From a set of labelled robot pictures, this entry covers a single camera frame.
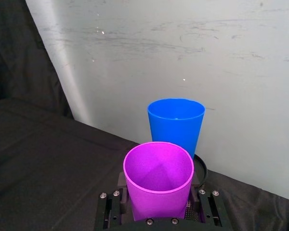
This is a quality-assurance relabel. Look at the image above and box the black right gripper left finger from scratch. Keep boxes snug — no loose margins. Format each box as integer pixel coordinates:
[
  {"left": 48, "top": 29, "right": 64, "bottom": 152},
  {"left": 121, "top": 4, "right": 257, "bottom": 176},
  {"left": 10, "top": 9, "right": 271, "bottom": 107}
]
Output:
[{"left": 95, "top": 171, "right": 136, "bottom": 230}]

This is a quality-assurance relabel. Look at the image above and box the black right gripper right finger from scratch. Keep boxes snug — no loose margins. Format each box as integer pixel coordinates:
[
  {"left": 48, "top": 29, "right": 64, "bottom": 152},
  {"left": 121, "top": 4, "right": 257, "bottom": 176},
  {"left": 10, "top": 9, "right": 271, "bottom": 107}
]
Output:
[{"left": 184, "top": 172, "right": 225, "bottom": 227}]

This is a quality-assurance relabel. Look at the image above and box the purple plastic cup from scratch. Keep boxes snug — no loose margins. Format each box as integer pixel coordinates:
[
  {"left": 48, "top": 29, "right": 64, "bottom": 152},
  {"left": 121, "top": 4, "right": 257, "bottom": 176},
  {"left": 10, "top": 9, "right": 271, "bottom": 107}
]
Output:
[{"left": 123, "top": 141, "right": 195, "bottom": 222}]

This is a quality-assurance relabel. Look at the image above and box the black table cloth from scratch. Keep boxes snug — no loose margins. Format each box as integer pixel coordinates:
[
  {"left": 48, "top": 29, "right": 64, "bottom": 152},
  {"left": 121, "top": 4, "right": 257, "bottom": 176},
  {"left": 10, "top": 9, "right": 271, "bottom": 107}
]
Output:
[{"left": 0, "top": 0, "right": 289, "bottom": 231}]

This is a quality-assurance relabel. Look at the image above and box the blue plastic cup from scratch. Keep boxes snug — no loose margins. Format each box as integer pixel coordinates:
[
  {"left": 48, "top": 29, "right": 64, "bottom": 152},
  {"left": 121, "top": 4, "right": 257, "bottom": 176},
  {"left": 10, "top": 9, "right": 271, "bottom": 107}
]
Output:
[{"left": 147, "top": 97, "right": 206, "bottom": 161}]

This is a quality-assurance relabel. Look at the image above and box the thin black cable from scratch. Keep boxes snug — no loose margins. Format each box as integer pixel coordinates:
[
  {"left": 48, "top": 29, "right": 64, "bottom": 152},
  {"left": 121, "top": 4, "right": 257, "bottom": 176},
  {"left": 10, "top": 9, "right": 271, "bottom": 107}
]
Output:
[{"left": 194, "top": 154, "right": 208, "bottom": 191}]

